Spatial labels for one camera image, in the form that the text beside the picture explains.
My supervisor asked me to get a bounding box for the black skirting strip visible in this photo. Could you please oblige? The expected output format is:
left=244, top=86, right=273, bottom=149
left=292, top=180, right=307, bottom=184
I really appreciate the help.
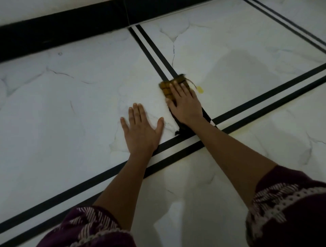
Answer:
left=0, top=0, right=209, bottom=63

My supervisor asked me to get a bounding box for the person's right forearm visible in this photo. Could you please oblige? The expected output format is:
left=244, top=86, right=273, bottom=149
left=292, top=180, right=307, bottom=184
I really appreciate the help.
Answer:
left=189, top=118, right=278, bottom=209

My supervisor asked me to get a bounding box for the person's left hand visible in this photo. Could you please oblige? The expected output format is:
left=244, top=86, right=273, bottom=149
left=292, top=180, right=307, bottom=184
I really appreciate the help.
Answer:
left=120, top=103, right=165, bottom=157

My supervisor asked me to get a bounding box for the maroon patterned right sleeve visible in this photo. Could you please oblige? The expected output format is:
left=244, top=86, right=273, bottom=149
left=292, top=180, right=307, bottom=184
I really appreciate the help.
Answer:
left=246, top=165, right=326, bottom=247

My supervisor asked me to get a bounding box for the maroon patterned left sleeve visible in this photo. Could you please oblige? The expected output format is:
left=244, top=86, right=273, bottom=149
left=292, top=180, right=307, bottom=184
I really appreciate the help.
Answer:
left=37, top=205, right=137, bottom=247

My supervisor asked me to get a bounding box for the person's right hand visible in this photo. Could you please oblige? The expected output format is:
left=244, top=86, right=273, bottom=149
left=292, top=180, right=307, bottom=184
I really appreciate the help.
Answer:
left=165, top=81, right=204, bottom=128

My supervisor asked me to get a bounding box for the person's left forearm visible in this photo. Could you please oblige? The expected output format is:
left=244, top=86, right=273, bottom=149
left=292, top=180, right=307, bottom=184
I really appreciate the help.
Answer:
left=93, top=152, right=153, bottom=231

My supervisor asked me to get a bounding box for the maroon patterned sleeve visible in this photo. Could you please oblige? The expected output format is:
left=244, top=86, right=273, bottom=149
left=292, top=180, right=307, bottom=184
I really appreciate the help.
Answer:
left=37, top=205, right=137, bottom=247
left=246, top=165, right=326, bottom=247

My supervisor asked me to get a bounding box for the dark brown cleaning cloth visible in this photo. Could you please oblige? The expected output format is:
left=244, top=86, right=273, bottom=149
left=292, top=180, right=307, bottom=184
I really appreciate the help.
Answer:
left=159, top=74, right=212, bottom=136

